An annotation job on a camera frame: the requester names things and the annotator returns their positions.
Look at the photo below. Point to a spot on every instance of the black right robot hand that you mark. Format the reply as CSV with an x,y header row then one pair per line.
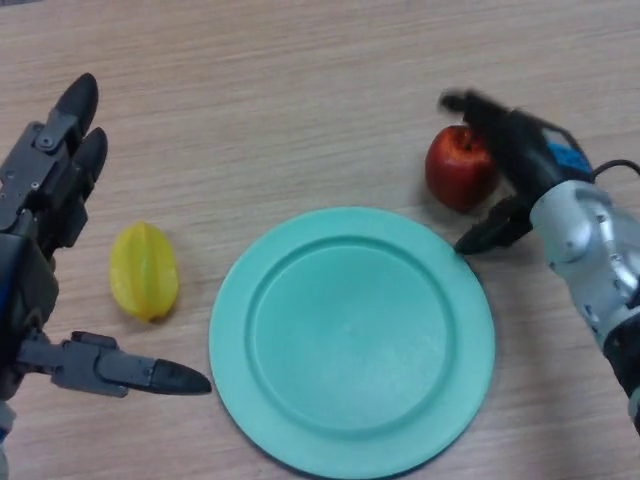
x,y
530,155

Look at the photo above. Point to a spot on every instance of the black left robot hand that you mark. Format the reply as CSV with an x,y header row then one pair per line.
x,y
40,190

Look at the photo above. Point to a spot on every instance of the red apple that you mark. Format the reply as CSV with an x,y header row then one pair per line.
x,y
455,175

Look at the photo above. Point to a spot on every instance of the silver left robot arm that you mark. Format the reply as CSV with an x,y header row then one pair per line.
x,y
4,425

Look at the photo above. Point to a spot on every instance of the green round plate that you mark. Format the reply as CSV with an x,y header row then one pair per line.
x,y
350,325

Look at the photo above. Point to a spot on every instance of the yellow starfruit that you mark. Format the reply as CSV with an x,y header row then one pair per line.
x,y
145,270

